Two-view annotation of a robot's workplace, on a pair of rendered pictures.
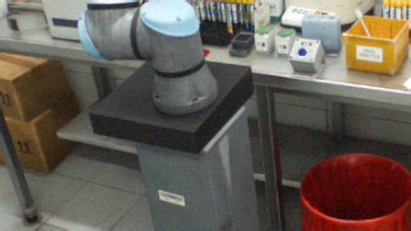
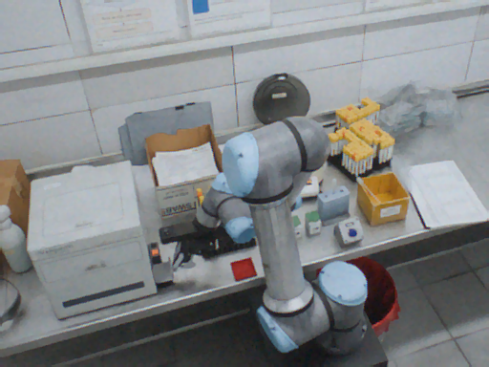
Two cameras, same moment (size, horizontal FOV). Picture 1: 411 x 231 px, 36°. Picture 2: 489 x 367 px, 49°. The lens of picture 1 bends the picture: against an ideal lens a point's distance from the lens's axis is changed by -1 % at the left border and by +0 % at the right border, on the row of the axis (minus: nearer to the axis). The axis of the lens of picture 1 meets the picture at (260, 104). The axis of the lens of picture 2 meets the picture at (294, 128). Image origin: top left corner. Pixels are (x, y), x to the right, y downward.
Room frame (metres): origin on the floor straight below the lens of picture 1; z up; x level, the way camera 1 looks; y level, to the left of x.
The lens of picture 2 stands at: (0.84, 0.84, 2.22)
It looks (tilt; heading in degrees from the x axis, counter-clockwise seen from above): 37 degrees down; 313
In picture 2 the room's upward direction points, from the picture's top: straight up
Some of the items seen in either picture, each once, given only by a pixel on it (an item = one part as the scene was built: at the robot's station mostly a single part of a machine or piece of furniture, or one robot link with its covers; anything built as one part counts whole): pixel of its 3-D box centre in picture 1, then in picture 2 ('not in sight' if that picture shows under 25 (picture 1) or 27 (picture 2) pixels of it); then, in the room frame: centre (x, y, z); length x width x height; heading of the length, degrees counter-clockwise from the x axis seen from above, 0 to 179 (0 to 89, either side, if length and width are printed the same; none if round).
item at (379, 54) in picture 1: (377, 45); (382, 199); (1.51, -0.32, 0.92); 0.13 x 0.13 x 0.10; 59
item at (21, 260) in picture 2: not in sight; (8, 241); (2.17, 0.64, 1.00); 0.09 x 0.08 x 0.24; 152
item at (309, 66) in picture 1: (309, 53); (347, 227); (1.52, -0.14, 0.92); 0.13 x 0.07 x 0.08; 152
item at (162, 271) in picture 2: not in sight; (137, 276); (1.85, 0.43, 0.92); 0.21 x 0.07 x 0.05; 62
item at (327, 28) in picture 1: (321, 34); (332, 204); (1.61, -0.19, 0.92); 0.10 x 0.07 x 0.10; 68
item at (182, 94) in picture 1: (182, 78); (338, 317); (1.30, 0.17, 0.99); 0.15 x 0.15 x 0.10
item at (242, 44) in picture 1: (243, 43); not in sight; (1.68, 0.03, 0.89); 0.09 x 0.05 x 0.04; 154
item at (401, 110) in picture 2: not in sight; (398, 103); (1.75, -0.78, 0.97); 0.26 x 0.17 x 0.19; 78
